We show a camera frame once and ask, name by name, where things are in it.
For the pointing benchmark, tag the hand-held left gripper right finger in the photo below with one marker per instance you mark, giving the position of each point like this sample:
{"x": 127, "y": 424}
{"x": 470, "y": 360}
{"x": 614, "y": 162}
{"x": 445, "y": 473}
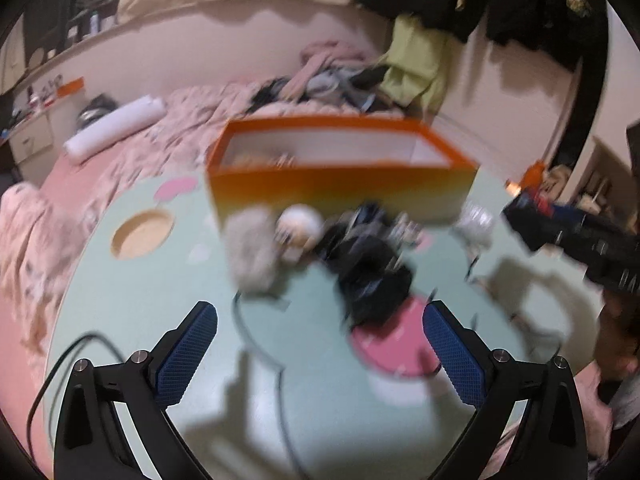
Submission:
{"x": 452, "y": 355}

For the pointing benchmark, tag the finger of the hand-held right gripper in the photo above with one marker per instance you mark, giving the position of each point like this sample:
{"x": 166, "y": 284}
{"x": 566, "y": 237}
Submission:
{"x": 532, "y": 225}

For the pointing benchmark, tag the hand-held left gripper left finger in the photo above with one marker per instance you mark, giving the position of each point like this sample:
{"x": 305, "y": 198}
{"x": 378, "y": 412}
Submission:
{"x": 187, "y": 355}

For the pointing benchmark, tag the clear plastic packet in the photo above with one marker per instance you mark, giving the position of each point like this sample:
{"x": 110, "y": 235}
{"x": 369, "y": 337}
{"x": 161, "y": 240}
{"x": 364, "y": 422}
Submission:
{"x": 475, "y": 220}

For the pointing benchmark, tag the black pouch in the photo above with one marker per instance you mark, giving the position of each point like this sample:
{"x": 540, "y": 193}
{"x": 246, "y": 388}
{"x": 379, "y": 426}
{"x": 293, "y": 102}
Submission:
{"x": 370, "y": 270}

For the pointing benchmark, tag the beige fluffy plush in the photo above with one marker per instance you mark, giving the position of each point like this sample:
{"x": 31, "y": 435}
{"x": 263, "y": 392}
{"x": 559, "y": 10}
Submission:
{"x": 252, "y": 250}

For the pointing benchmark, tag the white round plush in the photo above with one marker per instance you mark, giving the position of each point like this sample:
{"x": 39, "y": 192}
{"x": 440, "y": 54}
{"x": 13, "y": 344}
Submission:
{"x": 300, "y": 227}

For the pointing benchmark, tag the orange cardboard box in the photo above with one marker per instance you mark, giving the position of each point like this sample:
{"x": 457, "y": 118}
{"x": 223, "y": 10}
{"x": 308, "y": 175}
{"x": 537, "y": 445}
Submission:
{"x": 350, "y": 190}

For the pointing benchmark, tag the person's right forearm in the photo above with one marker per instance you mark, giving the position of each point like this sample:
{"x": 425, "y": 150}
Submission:
{"x": 625, "y": 410}

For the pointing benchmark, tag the small orange container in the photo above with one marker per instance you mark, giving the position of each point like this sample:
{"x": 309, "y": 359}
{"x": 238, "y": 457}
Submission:
{"x": 532, "y": 175}

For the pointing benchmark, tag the person's right hand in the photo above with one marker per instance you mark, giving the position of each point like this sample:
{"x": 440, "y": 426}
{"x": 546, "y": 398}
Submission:
{"x": 620, "y": 335}

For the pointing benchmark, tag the cluttered shelf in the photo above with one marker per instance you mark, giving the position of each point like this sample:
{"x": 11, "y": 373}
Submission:
{"x": 562, "y": 177}

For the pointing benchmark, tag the light green cloth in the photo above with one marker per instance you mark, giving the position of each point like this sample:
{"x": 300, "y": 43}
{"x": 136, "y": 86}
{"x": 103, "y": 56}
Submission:
{"x": 410, "y": 70}

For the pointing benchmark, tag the pink printed blanket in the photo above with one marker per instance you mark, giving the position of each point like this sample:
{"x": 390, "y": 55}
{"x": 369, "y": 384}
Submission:
{"x": 165, "y": 150}

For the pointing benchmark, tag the pink bed sheet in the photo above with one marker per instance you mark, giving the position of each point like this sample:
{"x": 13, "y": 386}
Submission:
{"x": 75, "y": 175}

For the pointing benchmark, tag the black hanging clothes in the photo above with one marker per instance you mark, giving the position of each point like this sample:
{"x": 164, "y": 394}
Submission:
{"x": 500, "y": 0}

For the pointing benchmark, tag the white paper roll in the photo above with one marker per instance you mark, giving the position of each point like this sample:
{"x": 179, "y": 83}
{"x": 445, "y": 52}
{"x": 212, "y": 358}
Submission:
{"x": 115, "y": 127}

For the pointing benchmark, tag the dark bag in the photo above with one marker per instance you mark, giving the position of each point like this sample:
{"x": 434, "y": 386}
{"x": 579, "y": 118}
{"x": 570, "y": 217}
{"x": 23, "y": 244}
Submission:
{"x": 95, "y": 110}

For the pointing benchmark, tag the pile of clothes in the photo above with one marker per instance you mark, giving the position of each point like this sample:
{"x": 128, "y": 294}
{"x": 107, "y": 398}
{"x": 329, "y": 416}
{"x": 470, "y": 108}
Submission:
{"x": 325, "y": 65}

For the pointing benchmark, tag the white bedside cabinet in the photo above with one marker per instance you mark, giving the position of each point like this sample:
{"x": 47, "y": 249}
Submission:
{"x": 32, "y": 137}

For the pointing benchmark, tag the small orange and white box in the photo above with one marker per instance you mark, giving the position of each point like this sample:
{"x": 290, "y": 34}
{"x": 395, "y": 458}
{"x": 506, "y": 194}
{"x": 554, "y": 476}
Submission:
{"x": 70, "y": 87}

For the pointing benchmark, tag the row of small bottles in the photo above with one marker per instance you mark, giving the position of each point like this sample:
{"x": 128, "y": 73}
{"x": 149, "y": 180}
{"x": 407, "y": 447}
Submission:
{"x": 80, "y": 25}

